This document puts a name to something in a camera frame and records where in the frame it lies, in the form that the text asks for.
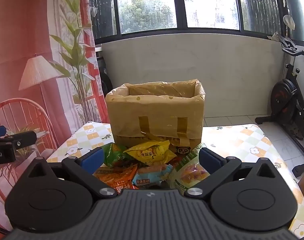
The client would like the checkered flower tablecloth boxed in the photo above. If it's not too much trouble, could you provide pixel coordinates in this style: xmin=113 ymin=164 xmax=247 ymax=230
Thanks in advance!
xmin=47 ymin=122 xmax=304 ymax=238

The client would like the pale green bread bag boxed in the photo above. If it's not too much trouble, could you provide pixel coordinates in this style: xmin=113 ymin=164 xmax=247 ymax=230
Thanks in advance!
xmin=167 ymin=143 xmax=209 ymax=194

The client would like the red printed backdrop curtain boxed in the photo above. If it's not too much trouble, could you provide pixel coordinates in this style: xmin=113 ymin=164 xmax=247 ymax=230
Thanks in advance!
xmin=0 ymin=0 xmax=108 ymax=231

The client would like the orange snack bag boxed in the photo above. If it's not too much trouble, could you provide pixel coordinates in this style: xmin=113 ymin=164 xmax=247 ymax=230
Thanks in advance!
xmin=93 ymin=164 xmax=138 ymax=194

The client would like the green chip bag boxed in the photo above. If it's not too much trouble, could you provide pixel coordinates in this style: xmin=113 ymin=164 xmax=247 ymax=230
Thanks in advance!
xmin=102 ymin=142 xmax=133 ymax=167

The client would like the light blue snack packet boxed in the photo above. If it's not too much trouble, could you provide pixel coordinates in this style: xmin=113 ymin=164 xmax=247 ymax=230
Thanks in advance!
xmin=132 ymin=164 xmax=173 ymax=187

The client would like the black exercise bike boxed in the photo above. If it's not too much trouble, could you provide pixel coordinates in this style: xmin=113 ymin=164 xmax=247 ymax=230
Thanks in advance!
xmin=255 ymin=32 xmax=304 ymax=178

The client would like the yellow snack packet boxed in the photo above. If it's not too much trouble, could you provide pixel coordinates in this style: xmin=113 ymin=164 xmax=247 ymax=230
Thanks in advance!
xmin=125 ymin=140 xmax=177 ymax=166

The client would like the taped brown cardboard box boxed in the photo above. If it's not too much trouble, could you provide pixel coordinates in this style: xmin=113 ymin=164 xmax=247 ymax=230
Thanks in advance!
xmin=106 ymin=80 xmax=206 ymax=154

